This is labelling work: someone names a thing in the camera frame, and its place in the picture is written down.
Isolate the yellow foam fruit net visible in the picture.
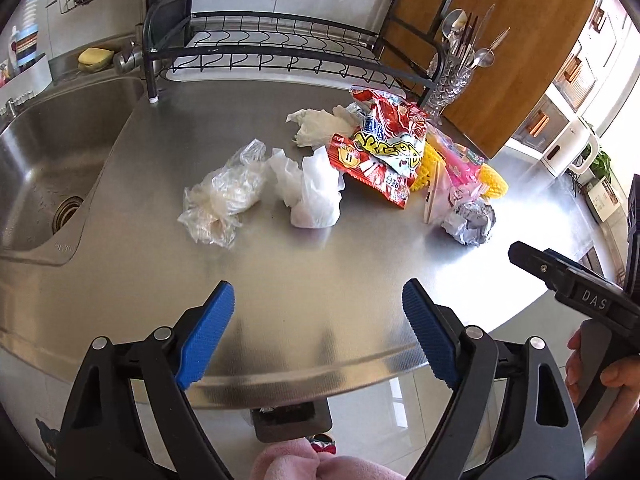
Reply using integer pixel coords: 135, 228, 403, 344
477, 164, 509, 200

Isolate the yellow sponge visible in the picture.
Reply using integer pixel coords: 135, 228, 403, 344
77, 47, 114, 73

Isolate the clear plastic bag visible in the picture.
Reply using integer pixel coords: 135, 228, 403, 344
178, 139, 268, 248

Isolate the pink fleece garment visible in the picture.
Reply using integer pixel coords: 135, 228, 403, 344
250, 439, 402, 480

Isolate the pink snack bag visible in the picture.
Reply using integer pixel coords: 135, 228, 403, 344
424, 126, 488, 224

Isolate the white kettle appliance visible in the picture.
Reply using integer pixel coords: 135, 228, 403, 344
541, 118, 600, 178

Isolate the crumpled aluminium foil ball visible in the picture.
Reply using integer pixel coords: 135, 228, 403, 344
440, 198, 496, 246

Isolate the white tissue near rack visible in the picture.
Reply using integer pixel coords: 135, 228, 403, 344
285, 105, 360, 150

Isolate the black trash bin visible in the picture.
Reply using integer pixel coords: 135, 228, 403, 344
250, 399, 333, 443

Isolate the person's right hand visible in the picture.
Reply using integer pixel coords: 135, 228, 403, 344
565, 321, 639, 474

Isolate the white crumpled paper tissue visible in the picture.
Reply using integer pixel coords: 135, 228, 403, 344
267, 146, 344, 230

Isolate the red slipper shoe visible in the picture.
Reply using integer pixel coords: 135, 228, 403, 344
307, 434, 337, 455

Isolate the steel kitchen sink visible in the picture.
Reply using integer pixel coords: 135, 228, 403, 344
1, 77, 145, 266

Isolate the glass cutlery holder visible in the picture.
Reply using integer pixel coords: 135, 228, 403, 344
423, 54, 474, 118

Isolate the red snack wrapper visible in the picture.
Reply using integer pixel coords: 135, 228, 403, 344
328, 87, 427, 208

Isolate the black wire dish rack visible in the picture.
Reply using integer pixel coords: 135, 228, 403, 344
141, 0, 451, 103

